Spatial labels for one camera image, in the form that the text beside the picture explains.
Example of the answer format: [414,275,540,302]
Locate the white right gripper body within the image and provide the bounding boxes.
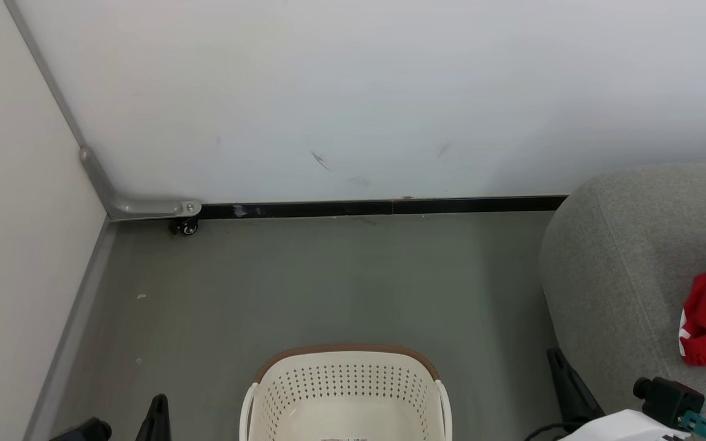
[558,409,703,441]

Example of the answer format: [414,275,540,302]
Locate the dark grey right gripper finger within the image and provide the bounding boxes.
[547,347,605,425]

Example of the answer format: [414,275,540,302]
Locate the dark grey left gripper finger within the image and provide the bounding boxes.
[135,394,172,441]

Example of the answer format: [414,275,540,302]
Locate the cream plastic laundry basket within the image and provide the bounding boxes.
[240,344,453,441]

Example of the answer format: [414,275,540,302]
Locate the grey baseboard strip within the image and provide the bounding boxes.
[22,217,118,441]

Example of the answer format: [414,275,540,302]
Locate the grey fabric sofa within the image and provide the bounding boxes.
[538,162,706,441]

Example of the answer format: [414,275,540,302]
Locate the black baseboard strip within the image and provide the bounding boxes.
[199,195,569,221]

